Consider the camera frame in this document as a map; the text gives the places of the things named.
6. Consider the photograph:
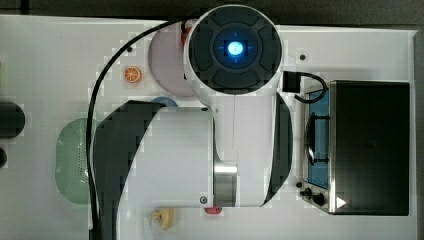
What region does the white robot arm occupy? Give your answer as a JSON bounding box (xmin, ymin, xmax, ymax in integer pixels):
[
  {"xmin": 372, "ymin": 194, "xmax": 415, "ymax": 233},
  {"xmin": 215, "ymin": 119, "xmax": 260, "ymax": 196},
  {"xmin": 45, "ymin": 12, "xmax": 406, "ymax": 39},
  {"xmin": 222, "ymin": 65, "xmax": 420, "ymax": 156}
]
[{"xmin": 92, "ymin": 5, "xmax": 293, "ymax": 240}]

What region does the black steel toaster oven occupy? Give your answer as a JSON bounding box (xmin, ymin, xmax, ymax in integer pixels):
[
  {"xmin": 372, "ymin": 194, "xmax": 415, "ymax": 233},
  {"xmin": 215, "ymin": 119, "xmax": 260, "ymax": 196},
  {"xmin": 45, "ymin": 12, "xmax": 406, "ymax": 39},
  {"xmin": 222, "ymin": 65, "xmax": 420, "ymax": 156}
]
[{"xmin": 300, "ymin": 80, "xmax": 410, "ymax": 216}]

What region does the blue small bowl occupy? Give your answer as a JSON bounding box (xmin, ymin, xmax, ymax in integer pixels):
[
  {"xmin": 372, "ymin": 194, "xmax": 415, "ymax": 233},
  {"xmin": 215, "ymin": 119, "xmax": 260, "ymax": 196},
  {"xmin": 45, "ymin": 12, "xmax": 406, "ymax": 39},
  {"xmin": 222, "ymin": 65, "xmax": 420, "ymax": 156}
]
[{"xmin": 151, "ymin": 96, "xmax": 178, "ymax": 108}]

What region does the lilac round plate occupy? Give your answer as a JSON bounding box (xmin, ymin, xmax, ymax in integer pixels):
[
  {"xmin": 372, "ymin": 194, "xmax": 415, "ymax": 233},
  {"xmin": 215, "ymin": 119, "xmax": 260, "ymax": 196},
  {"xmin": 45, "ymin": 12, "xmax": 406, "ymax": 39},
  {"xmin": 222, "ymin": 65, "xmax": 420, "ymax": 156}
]
[{"xmin": 148, "ymin": 22, "xmax": 194, "ymax": 97}]

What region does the red ketchup bottle toy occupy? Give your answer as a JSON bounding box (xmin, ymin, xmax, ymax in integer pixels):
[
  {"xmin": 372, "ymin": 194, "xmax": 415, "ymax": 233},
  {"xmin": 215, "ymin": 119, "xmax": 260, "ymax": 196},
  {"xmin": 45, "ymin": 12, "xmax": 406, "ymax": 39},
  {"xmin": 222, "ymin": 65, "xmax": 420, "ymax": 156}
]
[{"xmin": 180, "ymin": 19, "xmax": 194, "ymax": 45}]

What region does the red round fruit toy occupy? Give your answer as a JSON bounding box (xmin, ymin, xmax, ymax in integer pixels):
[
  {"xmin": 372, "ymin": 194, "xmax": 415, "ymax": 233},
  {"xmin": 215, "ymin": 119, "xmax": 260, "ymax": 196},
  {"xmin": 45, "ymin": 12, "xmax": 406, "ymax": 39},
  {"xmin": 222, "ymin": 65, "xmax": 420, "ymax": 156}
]
[{"xmin": 204, "ymin": 206, "xmax": 222, "ymax": 215}]

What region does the orange slice toy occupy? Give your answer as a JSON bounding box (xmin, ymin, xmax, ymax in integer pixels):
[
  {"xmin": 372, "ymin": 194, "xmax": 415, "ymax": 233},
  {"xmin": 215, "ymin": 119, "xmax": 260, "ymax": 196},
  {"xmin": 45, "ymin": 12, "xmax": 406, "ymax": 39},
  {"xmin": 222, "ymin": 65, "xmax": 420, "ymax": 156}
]
[{"xmin": 123, "ymin": 66, "xmax": 143, "ymax": 83}]

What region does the peeled banana toy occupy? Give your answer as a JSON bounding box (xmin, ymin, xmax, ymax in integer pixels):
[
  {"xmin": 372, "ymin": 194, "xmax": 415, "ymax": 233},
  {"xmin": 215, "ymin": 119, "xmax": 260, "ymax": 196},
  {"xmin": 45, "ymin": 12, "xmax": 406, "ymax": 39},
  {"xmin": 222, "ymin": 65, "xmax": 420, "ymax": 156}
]
[{"xmin": 151, "ymin": 208, "xmax": 175, "ymax": 230}]

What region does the green oval colander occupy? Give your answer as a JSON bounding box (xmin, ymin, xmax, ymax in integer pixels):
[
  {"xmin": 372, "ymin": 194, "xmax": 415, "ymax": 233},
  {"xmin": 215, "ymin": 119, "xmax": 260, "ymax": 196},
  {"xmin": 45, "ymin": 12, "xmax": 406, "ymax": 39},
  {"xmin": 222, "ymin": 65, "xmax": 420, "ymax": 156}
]
[{"xmin": 55, "ymin": 118, "xmax": 90, "ymax": 205}]

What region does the black frying pan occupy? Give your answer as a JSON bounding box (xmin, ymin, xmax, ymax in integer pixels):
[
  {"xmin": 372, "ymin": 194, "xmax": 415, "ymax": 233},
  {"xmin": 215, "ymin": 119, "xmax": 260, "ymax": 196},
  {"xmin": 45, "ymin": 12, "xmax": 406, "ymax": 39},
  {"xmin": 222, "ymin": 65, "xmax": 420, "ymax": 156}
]
[{"xmin": 0, "ymin": 102, "xmax": 25, "ymax": 139}]

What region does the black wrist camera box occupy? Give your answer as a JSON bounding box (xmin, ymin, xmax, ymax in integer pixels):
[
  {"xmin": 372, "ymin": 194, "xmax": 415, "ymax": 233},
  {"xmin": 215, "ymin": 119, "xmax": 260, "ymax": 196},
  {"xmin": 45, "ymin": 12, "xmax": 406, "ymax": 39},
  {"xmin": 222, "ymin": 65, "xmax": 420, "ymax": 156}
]
[{"xmin": 283, "ymin": 71, "xmax": 301, "ymax": 93}]

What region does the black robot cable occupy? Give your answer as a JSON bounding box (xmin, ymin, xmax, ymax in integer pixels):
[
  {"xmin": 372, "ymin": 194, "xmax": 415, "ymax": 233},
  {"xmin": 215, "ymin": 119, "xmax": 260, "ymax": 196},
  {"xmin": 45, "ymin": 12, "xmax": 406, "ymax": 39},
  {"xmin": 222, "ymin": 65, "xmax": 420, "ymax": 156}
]
[{"xmin": 85, "ymin": 20, "xmax": 181, "ymax": 240}]

